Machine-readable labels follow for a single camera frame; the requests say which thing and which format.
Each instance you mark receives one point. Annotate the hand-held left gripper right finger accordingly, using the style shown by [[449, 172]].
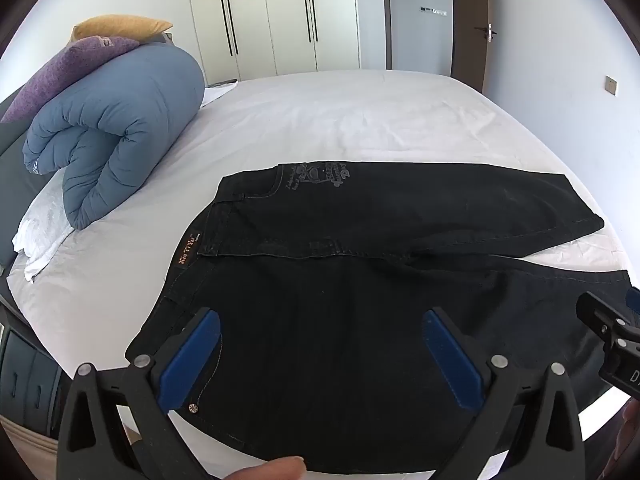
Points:
[[452, 360]]

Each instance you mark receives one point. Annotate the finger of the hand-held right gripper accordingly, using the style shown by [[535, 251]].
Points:
[[635, 297], [597, 312]]

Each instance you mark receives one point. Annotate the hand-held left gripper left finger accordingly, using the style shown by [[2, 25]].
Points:
[[192, 360]]

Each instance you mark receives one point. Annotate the black pants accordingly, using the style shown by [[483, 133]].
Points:
[[325, 335]]

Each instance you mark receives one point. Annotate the person's left hand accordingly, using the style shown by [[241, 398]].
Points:
[[270, 469]]

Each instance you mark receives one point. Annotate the dark nightstand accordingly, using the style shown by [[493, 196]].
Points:
[[25, 385]]

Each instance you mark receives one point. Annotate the white pillow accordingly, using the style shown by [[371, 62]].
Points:
[[45, 225]]

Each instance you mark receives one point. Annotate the rolled blue duvet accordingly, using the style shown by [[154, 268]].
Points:
[[125, 125]]

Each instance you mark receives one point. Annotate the white bed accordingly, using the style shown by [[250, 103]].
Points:
[[375, 120]]

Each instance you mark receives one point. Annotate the dark grey headboard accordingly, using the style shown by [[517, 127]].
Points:
[[10, 185]]

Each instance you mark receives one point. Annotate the brown door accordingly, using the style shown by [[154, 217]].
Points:
[[470, 60]]

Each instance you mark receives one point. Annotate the purple pillow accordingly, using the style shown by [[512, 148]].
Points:
[[55, 80]]

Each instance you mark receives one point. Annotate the yellow pillow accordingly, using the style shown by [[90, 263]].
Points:
[[120, 27]]

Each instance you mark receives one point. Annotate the cream wardrobe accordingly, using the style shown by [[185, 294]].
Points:
[[270, 20]]

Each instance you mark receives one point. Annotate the wall socket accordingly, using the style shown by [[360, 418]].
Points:
[[612, 85]]

